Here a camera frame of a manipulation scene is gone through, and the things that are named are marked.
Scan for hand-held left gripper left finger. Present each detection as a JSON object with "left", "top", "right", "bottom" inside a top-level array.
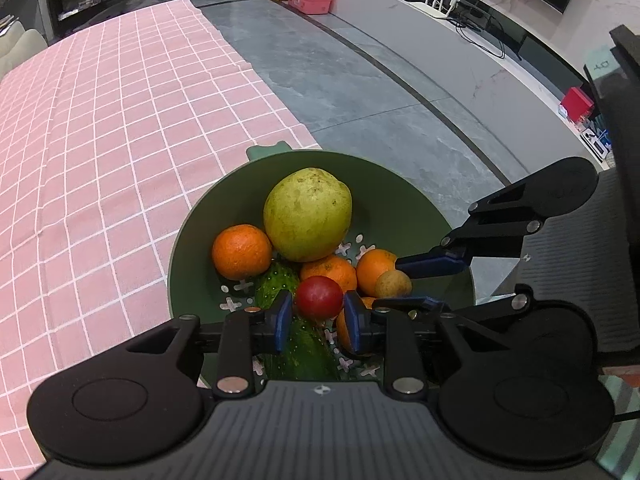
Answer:
[{"left": 122, "top": 290, "right": 294, "bottom": 401}]

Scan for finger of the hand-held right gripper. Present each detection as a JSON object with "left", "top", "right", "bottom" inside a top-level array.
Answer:
[
  {"left": 372, "top": 284, "right": 535, "bottom": 325},
  {"left": 395, "top": 177, "right": 546, "bottom": 280}
]

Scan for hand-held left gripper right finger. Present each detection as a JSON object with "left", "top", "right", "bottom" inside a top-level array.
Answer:
[{"left": 343, "top": 290, "right": 505, "bottom": 401}]

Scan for orange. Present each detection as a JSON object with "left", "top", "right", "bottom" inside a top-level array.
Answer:
[
  {"left": 356, "top": 248, "right": 399, "bottom": 297},
  {"left": 299, "top": 255, "right": 358, "bottom": 293},
  {"left": 211, "top": 224, "right": 273, "bottom": 281},
  {"left": 335, "top": 296, "right": 377, "bottom": 356}
]

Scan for green cucumber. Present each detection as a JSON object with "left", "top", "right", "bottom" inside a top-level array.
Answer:
[{"left": 255, "top": 259, "right": 343, "bottom": 382}]

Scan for red tomato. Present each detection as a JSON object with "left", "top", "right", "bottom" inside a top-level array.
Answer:
[{"left": 294, "top": 275, "right": 345, "bottom": 320}]

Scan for green colander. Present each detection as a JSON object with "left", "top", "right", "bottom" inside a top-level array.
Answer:
[{"left": 167, "top": 142, "right": 476, "bottom": 391}]

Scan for yellow-green pear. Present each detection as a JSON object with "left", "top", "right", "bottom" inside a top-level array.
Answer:
[{"left": 263, "top": 167, "right": 353, "bottom": 263}]

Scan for red box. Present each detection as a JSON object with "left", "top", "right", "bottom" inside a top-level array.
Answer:
[{"left": 559, "top": 86, "right": 596, "bottom": 121}]

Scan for long white media console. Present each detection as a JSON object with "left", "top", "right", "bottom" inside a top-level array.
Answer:
[{"left": 300, "top": 0, "right": 621, "bottom": 171}]

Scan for pink checked tablecloth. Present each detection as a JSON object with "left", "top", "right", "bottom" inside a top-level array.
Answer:
[{"left": 0, "top": 0, "right": 323, "bottom": 480}]

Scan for grey-green sofa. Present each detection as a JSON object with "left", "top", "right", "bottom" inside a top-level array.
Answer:
[{"left": 0, "top": 20, "right": 49, "bottom": 79}]

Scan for black cables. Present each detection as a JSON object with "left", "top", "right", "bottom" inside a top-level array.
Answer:
[{"left": 452, "top": 7, "right": 526, "bottom": 59}]

